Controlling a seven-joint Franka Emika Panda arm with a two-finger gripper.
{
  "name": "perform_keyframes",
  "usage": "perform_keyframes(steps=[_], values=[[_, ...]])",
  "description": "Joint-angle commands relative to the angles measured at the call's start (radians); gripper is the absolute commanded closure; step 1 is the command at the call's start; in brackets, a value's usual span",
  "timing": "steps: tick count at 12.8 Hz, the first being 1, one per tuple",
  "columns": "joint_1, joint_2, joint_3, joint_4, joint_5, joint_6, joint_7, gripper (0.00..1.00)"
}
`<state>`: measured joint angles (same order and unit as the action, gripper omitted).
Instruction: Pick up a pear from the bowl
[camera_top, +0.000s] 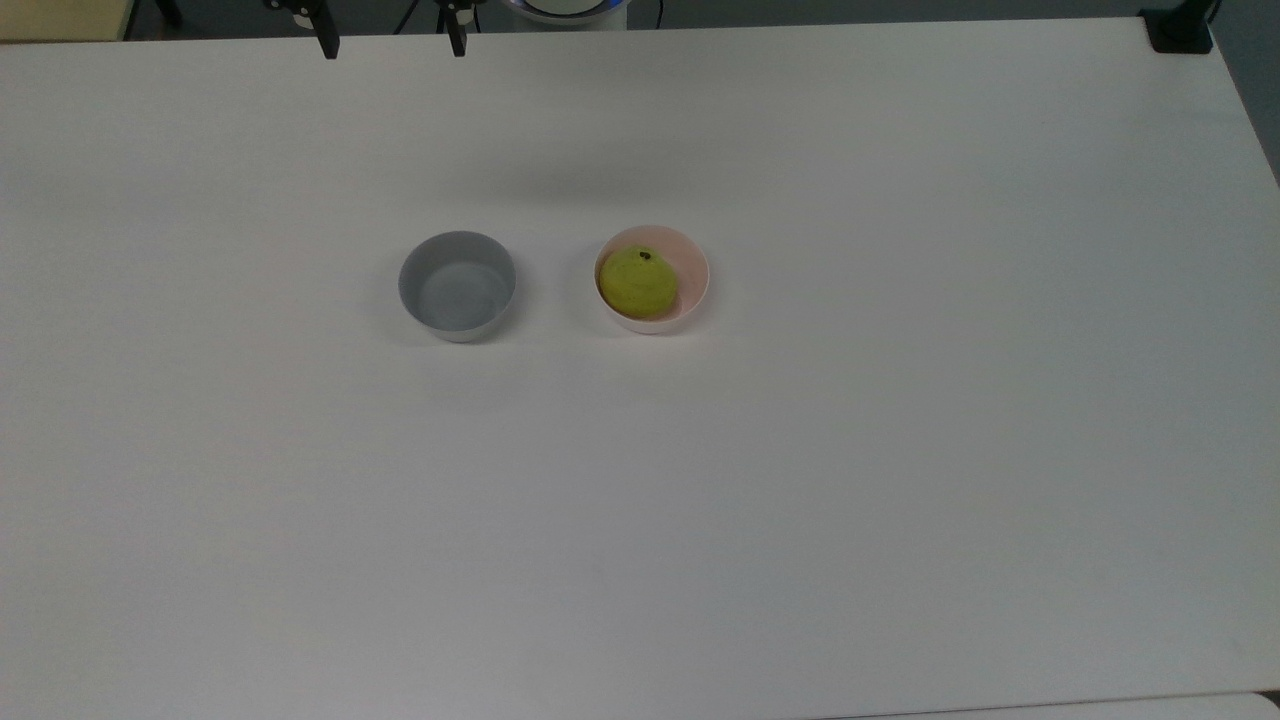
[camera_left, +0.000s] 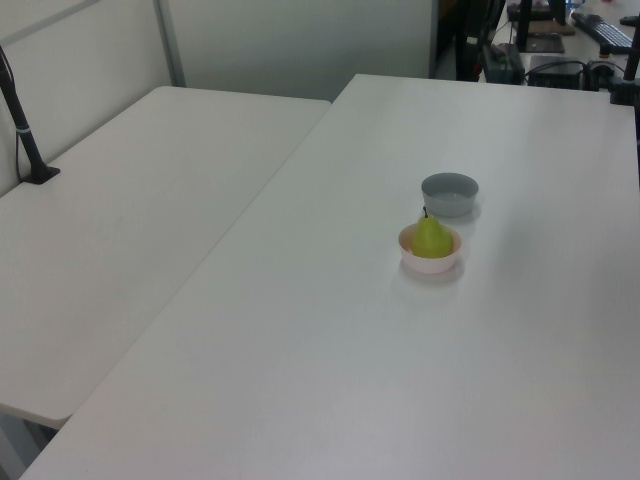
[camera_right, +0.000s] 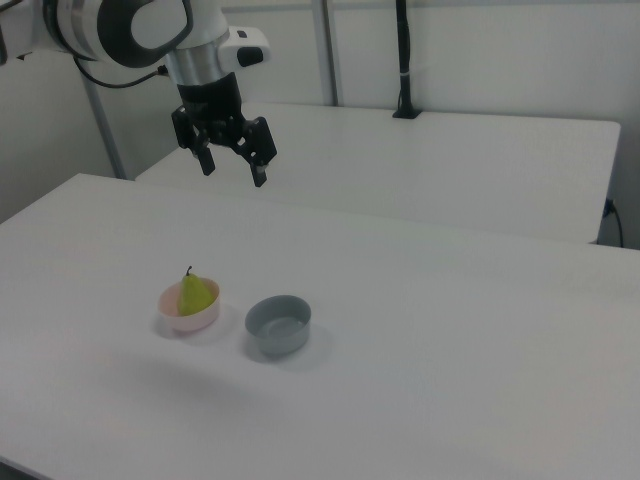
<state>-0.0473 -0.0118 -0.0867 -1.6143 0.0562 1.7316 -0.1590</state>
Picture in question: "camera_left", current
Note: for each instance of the green pear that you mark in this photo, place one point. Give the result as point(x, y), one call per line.
point(431, 241)

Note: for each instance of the pink plastic bowl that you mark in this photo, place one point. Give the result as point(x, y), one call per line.
point(430, 264)

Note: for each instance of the grey plastic bowl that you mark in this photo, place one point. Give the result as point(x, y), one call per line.
point(449, 200)

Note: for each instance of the white side table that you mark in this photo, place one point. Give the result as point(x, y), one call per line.
point(100, 210)

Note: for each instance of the dark green power unit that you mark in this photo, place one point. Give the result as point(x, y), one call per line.
point(502, 62)

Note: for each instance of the black electronics box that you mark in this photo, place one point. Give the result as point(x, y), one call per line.
point(555, 72)

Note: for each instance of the black monitor stand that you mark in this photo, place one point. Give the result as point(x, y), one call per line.
point(535, 35)

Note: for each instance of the black computer keyboard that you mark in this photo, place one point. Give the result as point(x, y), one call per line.
point(602, 29)

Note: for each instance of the grey metal partition post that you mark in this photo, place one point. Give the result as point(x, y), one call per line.
point(170, 42)

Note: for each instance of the black camera stand with base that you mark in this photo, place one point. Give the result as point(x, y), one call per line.
point(20, 122)

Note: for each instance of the black clamp camera stand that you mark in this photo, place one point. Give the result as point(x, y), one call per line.
point(625, 82)

